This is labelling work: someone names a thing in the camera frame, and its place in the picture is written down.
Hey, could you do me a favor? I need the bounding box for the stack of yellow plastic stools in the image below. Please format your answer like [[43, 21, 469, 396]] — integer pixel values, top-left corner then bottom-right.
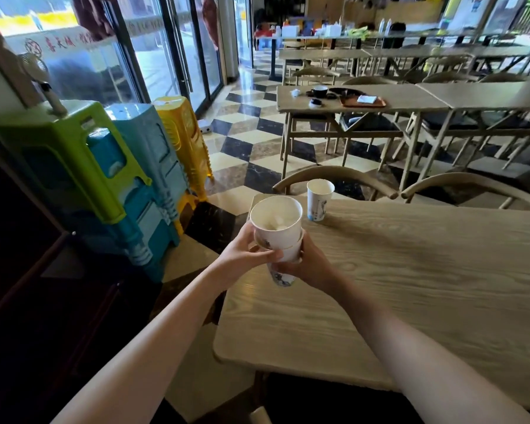
[[152, 95, 215, 236]]

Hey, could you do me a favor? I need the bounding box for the brown tray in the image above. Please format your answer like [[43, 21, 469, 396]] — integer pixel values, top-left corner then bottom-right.
[[339, 94, 387, 109]]

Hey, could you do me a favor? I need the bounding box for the dark wooden cabinet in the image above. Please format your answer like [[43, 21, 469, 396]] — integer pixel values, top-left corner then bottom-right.
[[0, 123, 164, 424]]

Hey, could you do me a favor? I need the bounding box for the person's right hand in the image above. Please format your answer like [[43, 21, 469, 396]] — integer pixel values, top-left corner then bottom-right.
[[271, 230, 337, 293]]

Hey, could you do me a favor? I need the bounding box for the wooden chair with dark cushion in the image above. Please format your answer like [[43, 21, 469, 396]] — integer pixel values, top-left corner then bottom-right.
[[413, 111, 484, 168], [335, 111, 405, 168]]

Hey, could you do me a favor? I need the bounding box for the plain white paper cup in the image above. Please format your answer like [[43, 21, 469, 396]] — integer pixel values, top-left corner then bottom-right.
[[249, 196, 304, 251]]

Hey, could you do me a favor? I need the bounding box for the glass sliding door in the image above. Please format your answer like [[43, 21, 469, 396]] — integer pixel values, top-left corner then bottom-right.
[[102, 0, 226, 115]]

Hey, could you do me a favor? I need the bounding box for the curved wooden chair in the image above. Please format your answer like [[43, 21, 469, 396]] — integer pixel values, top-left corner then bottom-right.
[[271, 165, 399, 202], [400, 171, 530, 211]]

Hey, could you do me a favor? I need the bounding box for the stack of green plastic stools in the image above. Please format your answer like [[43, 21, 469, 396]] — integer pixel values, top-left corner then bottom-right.
[[0, 100, 153, 226]]

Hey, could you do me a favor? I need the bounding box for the person's left forearm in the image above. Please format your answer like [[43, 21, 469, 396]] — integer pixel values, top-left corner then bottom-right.
[[51, 265, 230, 424]]

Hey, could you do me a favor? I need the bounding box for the person's left hand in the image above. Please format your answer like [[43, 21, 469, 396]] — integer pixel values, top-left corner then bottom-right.
[[209, 222, 284, 293]]

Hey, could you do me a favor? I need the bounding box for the person's right forearm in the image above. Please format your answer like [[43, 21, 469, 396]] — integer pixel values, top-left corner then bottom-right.
[[324, 276, 530, 424]]

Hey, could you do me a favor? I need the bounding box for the small white handheld fan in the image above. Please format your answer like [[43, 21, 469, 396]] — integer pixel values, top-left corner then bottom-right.
[[17, 52, 68, 117]]

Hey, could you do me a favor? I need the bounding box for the blue printed paper cup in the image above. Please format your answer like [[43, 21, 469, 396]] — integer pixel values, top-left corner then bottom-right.
[[307, 178, 336, 223], [254, 231, 305, 288]]

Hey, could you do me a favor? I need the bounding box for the long light wooden table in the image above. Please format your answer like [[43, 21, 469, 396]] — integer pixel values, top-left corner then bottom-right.
[[278, 45, 530, 86]]

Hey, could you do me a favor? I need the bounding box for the stack of blue plastic stools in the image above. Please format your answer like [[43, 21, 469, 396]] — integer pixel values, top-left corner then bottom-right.
[[24, 102, 191, 283]]

